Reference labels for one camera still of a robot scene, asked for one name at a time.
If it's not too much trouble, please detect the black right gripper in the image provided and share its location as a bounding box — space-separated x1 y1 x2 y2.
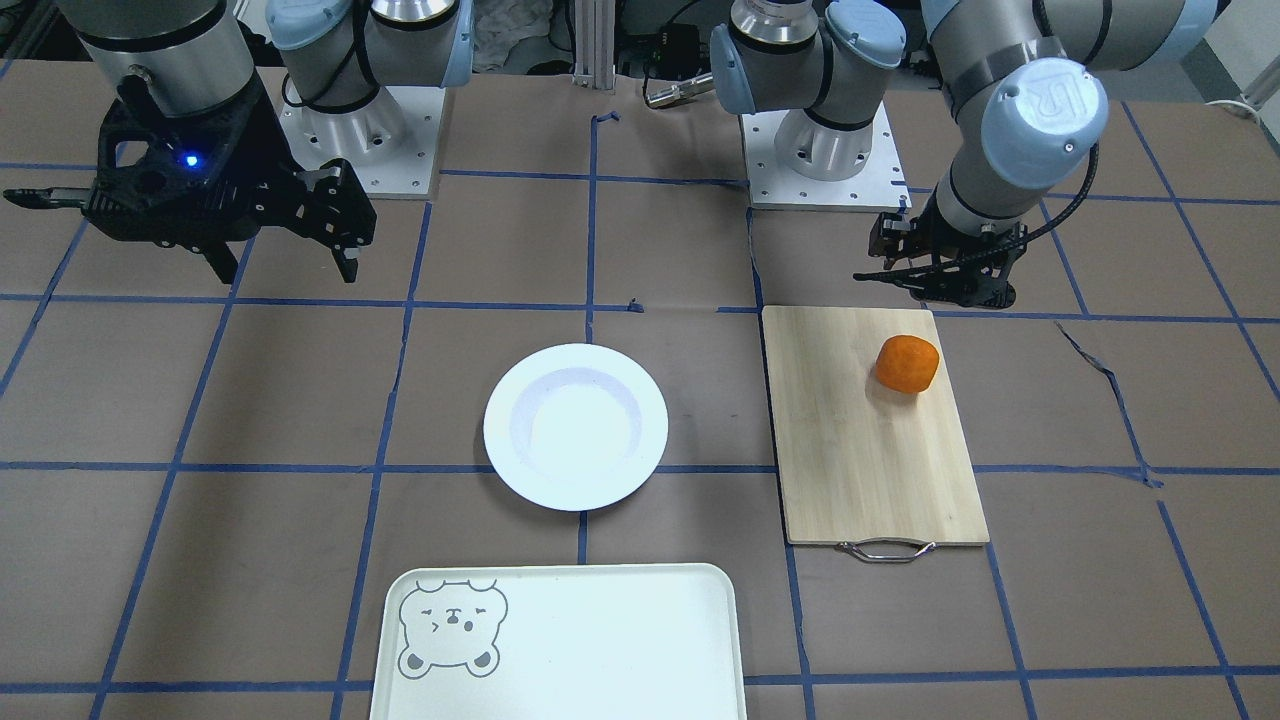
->
82 76 378 286

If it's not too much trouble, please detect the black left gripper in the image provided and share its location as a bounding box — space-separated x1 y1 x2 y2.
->
867 201 1028 309

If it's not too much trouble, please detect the orange fruit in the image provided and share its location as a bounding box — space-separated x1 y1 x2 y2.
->
873 334 942 395

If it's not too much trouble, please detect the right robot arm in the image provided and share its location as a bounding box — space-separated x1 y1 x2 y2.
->
4 1 475 283

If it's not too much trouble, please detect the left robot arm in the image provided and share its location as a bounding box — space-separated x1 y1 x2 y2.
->
709 1 1219 309

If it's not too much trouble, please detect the cream bear tray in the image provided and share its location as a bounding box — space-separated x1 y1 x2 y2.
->
370 562 748 719

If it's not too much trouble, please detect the wooden cutting board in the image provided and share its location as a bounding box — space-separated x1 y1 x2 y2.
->
762 305 989 562

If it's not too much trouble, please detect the black electronics box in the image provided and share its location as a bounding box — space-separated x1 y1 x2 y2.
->
643 23 707 81

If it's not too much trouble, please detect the white round plate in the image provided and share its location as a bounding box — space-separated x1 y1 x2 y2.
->
483 343 669 512

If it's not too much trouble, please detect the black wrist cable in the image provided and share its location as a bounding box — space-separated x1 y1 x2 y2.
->
852 140 1103 283

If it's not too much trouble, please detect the aluminium frame post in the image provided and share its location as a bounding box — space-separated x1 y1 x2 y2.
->
570 0 617 94

